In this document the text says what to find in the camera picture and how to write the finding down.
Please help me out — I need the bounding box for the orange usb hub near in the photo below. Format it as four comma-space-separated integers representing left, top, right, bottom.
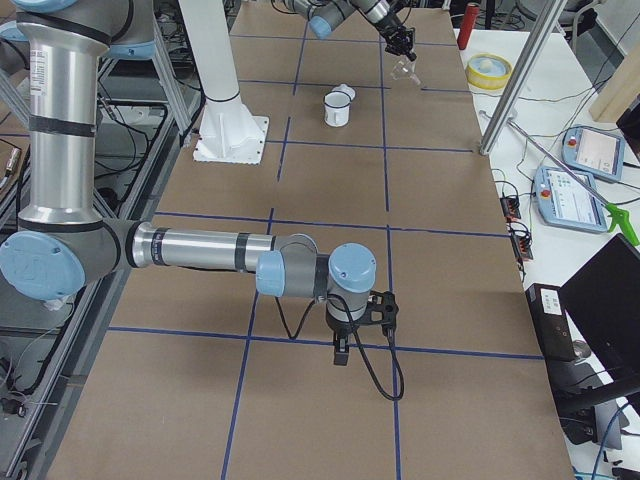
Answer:
507, 221, 534, 263

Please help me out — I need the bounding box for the orange usb hub far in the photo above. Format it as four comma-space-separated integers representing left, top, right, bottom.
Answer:
500, 195, 521, 221

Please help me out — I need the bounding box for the aluminium frame post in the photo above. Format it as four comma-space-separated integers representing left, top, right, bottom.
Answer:
479, 0, 567, 156

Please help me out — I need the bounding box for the black computer monitor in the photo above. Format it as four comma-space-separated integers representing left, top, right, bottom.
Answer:
556, 234, 639, 415

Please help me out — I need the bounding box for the far blue teach pendant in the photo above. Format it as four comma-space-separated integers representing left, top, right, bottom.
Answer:
561, 125, 626, 183

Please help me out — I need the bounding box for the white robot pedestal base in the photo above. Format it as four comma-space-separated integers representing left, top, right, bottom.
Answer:
179, 0, 269, 165

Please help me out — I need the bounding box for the red cardboard tube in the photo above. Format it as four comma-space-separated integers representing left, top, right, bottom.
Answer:
457, 2, 480, 50

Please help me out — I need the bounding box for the blue teach pendant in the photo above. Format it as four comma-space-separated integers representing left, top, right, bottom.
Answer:
561, 125, 626, 183
534, 166, 608, 233

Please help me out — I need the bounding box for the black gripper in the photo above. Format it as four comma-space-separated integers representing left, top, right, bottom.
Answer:
329, 319, 353, 366
382, 26, 417, 61

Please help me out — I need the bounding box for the orange usb hub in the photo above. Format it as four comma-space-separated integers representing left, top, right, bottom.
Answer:
500, 195, 521, 221
507, 221, 534, 263

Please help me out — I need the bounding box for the near blue teach pendant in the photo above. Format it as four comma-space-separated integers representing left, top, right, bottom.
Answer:
534, 166, 608, 233

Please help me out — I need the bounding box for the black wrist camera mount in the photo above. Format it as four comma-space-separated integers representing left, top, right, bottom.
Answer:
357, 290, 399, 339

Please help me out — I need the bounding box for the metal reacher grabber green handle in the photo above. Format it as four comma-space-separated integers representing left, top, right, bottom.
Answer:
506, 116, 639, 247

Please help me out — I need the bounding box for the white enamel mug blue rim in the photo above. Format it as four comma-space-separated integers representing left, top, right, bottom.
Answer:
323, 91, 351, 128

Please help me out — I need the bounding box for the yellow tape roll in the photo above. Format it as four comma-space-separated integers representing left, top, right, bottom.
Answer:
465, 53, 513, 90

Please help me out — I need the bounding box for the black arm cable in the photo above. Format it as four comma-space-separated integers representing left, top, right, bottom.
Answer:
273, 292, 406, 401

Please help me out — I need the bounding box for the black desktop computer box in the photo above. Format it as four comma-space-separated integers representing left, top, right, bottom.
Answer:
526, 283, 575, 362

